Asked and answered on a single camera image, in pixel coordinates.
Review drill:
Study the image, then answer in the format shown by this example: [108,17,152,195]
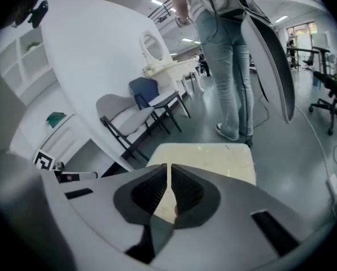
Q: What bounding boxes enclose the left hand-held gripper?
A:
[32,149,98,183]

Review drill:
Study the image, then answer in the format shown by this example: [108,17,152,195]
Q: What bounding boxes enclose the white power strip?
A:
[326,173,337,206]

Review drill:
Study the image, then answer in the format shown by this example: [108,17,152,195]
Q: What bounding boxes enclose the black balcony railing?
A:
[148,0,176,25]

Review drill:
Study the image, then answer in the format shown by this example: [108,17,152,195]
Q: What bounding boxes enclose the grey chair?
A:
[96,94,172,162]

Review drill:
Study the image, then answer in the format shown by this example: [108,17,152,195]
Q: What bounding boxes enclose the black office chair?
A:
[309,71,337,139]

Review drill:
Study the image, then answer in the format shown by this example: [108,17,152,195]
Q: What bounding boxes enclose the cream vanity table with mirror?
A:
[139,30,205,95]

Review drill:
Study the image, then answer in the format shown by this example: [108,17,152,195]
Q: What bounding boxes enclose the white floor cable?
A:
[294,103,337,217]

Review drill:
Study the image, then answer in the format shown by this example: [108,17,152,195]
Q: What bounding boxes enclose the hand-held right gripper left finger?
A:
[41,163,168,271]

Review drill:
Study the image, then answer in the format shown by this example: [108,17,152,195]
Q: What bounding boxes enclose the black floor cable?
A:
[252,94,270,129]

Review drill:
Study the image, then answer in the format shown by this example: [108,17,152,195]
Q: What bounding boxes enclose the black head-worn camera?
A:
[27,0,49,29]

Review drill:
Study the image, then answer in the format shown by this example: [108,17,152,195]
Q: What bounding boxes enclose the cream upholstered stool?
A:
[145,142,257,225]

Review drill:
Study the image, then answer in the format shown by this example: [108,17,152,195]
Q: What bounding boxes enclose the grey oval shell pack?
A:
[240,11,296,124]

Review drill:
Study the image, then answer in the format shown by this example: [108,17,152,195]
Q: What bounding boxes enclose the blue chair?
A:
[128,77,191,135]

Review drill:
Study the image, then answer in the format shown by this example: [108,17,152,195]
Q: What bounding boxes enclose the white desk with hutch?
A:
[0,27,86,169]

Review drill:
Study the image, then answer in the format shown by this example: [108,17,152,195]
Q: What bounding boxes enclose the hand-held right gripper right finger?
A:
[154,164,330,271]

